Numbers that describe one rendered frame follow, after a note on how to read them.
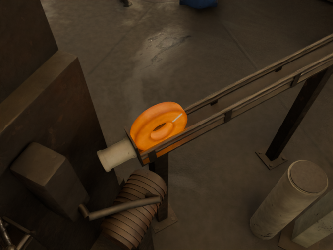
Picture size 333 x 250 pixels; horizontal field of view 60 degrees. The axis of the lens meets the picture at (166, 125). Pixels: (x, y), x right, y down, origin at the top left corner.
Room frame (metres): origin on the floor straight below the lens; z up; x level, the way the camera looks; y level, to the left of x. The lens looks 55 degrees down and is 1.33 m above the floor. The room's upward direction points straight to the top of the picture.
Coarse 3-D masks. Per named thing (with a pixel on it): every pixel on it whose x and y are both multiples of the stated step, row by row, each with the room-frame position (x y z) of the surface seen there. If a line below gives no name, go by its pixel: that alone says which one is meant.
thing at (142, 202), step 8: (136, 200) 0.29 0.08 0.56; (144, 200) 0.29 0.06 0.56; (152, 200) 0.29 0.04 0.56; (160, 200) 0.30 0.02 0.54; (80, 208) 0.25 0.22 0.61; (104, 208) 0.26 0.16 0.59; (112, 208) 0.26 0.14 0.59; (120, 208) 0.27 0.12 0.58; (128, 208) 0.27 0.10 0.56; (88, 216) 0.23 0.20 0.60; (96, 216) 0.24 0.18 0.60; (104, 216) 0.24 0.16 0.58
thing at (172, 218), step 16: (320, 80) 0.71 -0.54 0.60; (304, 96) 0.73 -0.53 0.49; (288, 112) 0.75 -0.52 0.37; (304, 112) 0.72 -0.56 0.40; (288, 128) 0.72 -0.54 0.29; (272, 144) 0.75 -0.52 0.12; (160, 160) 0.41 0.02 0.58; (272, 160) 0.72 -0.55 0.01; (160, 176) 0.41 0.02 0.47; (160, 208) 0.41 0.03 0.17; (160, 224) 0.39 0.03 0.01
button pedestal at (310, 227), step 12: (324, 204) 0.37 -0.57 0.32; (300, 216) 0.41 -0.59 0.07; (312, 216) 0.36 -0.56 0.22; (324, 216) 0.32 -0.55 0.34; (288, 228) 0.37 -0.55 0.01; (300, 228) 0.35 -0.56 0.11; (312, 228) 0.32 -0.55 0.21; (324, 228) 0.30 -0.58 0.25; (288, 240) 0.32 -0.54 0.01; (300, 240) 0.31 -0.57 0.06; (312, 240) 0.30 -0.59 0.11
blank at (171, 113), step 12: (156, 108) 0.44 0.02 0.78; (168, 108) 0.44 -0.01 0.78; (180, 108) 0.46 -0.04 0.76; (144, 120) 0.41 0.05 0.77; (156, 120) 0.42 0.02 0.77; (168, 120) 0.43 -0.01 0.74; (180, 120) 0.45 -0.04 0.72; (132, 132) 0.40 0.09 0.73; (144, 132) 0.40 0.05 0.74; (156, 132) 0.44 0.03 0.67; (168, 132) 0.44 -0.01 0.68; (144, 144) 0.40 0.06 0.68
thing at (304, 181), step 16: (304, 160) 0.44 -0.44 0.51; (288, 176) 0.39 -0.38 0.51; (304, 176) 0.39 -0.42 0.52; (320, 176) 0.39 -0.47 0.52; (272, 192) 0.40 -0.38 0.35; (288, 192) 0.35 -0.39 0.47; (304, 192) 0.34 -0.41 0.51; (320, 192) 0.34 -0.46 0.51; (272, 208) 0.36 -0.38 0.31; (288, 208) 0.33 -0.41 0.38; (304, 208) 0.33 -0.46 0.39; (256, 224) 0.37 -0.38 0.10; (272, 224) 0.33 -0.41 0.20
